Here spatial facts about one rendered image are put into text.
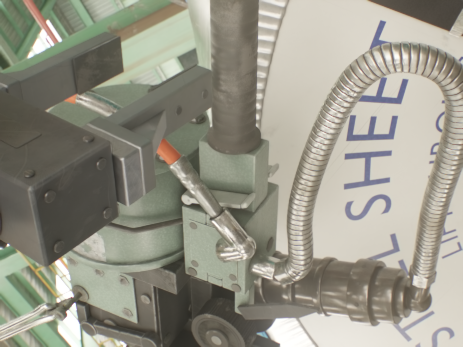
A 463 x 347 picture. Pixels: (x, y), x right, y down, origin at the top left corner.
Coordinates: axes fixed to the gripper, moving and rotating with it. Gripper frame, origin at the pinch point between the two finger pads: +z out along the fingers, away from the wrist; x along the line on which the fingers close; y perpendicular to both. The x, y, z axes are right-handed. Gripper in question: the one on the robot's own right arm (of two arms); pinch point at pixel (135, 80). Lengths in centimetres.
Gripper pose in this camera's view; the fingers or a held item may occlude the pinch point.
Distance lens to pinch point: 45.4
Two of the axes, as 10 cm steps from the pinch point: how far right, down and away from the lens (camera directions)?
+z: 6.1, -4.6, 6.4
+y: 0.0, 8.1, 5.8
